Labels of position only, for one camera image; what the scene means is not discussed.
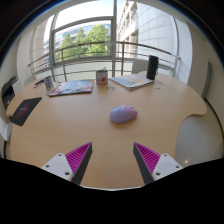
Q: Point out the red and grey magazine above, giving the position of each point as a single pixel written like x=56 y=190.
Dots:
x=71 y=87

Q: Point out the lavender and pink computer mouse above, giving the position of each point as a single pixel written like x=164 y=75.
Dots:
x=122 y=114

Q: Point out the pale illustrated open book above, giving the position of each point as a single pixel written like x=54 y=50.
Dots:
x=131 y=81

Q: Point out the black cylindrical speaker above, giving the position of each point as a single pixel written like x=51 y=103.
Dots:
x=152 y=67

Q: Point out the black mouse pad red print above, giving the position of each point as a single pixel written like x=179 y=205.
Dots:
x=25 y=111

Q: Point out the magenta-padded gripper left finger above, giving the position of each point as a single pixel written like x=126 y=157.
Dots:
x=58 y=165

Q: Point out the printed tin can planter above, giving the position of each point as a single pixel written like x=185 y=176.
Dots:
x=101 y=78

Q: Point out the grey printed sticker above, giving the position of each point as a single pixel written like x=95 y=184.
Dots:
x=110 y=88

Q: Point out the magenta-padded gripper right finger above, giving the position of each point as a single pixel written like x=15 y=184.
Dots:
x=165 y=164

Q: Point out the blue and yellow sticker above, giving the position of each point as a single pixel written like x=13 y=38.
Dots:
x=157 y=88

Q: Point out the metal balcony railing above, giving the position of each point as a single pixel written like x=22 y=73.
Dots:
x=122 y=60

